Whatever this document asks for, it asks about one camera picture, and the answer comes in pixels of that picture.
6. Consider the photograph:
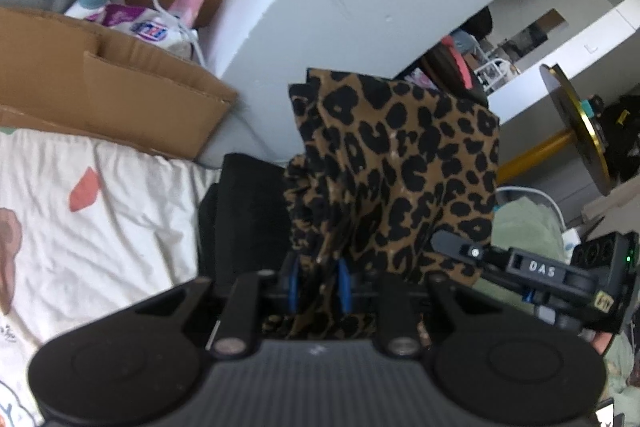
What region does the leopard print garment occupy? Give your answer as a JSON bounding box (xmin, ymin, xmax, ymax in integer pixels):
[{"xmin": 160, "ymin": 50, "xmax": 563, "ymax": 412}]
[{"xmin": 262, "ymin": 69, "xmax": 499, "ymax": 340}]

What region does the black garment pile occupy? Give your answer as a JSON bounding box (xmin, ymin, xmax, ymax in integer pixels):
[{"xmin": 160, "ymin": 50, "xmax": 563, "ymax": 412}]
[{"xmin": 198, "ymin": 153, "xmax": 291, "ymax": 288}]

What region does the light green cloth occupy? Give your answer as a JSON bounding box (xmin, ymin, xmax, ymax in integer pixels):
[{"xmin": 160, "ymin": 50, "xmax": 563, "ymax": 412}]
[{"xmin": 491, "ymin": 197, "xmax": 570, "ymax": 265}]

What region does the gold round side table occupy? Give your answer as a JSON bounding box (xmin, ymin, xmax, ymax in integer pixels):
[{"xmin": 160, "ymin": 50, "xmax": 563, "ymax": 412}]
[{"xmin": 497, "ymin": 64, "xmax": 614, "ymax": 196}]

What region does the white cartoon bear bedsheet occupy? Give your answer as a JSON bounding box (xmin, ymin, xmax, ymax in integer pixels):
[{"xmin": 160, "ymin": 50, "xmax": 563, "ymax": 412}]
[{"xmin": 1, "ymin": 127, "xmax": 219, "ymax": 426}]

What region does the purple white detergent bag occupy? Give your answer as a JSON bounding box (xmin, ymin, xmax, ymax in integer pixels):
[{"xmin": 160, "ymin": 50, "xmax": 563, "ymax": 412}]
[{"xmin": 86, "ymin": 3, "xmax": 194, "ymax": 60}]

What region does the pink spray bottle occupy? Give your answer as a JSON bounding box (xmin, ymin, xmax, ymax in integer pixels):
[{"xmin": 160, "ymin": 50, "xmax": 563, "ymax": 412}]
[{"xmin": 168, "ymin": 0, "xmax": 205, "ymax": 29}]

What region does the brown cardboard sheet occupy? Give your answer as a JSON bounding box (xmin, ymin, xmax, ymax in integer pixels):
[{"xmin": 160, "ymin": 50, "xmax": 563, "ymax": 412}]
[{"xmin": 1, "ymin": 0, "xmax": 239, "ymax": 159}]

